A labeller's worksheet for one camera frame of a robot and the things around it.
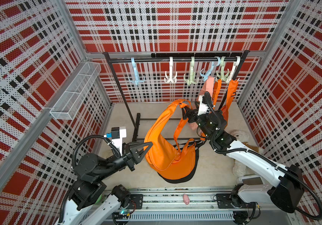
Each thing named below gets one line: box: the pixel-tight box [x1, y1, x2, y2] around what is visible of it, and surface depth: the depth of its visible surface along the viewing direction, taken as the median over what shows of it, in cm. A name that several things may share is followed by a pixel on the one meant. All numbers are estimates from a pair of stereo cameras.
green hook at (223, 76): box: [216, 56, 230, 82], surface depth 67 cm
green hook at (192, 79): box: [183, 56, 199, 86], surface depth 69 cm
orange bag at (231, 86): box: [220, 79, 239, 128], surface depth 72 cm
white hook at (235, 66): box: [226, 55, 241, 84], surface depth 66 cm
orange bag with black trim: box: [144, 99, 200, 184], surface depth 65 cm
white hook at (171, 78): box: [164, 56, 178, 84], surface depth 68 cm
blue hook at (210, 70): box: [199, 56, 221, 82], surface depth 68 cm
